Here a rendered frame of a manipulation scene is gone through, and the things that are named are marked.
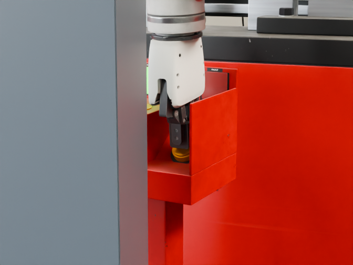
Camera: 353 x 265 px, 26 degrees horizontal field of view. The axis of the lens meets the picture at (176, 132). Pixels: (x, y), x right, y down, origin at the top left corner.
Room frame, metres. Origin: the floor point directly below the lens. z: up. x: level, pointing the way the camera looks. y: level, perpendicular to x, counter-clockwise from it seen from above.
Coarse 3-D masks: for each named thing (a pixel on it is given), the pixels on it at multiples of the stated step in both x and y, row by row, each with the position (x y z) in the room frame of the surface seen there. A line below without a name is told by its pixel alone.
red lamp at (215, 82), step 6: (210, 72) 1.21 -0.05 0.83; (216, 72) 1.21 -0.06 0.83; (210, 78) 1.21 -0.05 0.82; (216, 78) 1.21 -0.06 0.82; (222, 78) 1.20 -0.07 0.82; (210, 84) 1.21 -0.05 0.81; (216, 84) 1.21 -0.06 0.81; (222, 84) 1.20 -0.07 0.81; (204, 90) 1.22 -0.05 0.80; (210, 90) 1.21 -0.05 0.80; (216, 90) 1.21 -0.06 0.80; (222, 90) 1.20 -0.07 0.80; (204, 96) 1.22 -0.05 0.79; (210, 96) 1.21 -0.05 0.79
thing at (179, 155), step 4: (172, 148) 1.15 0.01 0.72; (176, 148) 1.14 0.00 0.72; (180, 148) 1.14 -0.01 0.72; (188, 148) 1.13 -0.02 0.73; (172, 152) 1.14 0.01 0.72; (176, 152) 1.13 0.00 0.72; (180, 152) 1.13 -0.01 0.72; (184, 152) 1.13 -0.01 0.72; (188, 152) 1.13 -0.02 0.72; (176, 156) 1.13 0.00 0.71; (180, 156) 1.13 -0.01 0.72; (184, 156) 1.13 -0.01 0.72; (188, 156) 1.12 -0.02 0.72; (180, 160) 1.13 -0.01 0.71; (184, 160) 1.13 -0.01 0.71; (188, 160) 1.13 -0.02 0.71
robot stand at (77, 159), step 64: (0, 0) 0.82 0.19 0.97; (64, 0) 0.81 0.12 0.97; (128, 0) 0.87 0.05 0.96; (0, 64) 0.82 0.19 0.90; (64, 64) 0.81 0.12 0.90; (128, 64) 0.87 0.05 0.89; (0, 128) 0.82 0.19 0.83; (64, 128) 0.81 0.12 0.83; (128, 128) 0.86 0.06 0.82; (0, 192) 0.82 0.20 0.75; (64, 192) 0.81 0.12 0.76; (128, 192) 0.86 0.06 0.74; (0, 256) 0.82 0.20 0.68; (64, 256) 0.81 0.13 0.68; (128, 256) 0.85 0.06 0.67
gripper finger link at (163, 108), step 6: (162, 84) 1.09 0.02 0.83; (162, 90) 1.09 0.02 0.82; (162, 96) 1.08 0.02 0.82; (168, 96) 1.08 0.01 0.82; (162, 102) 1.08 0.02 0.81; (168, 102) 1.08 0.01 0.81; (162, 108) 1.08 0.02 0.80; (168, 108) 1.08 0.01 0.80; (162, 114) 1.08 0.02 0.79; (168, 114) 1.08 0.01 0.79
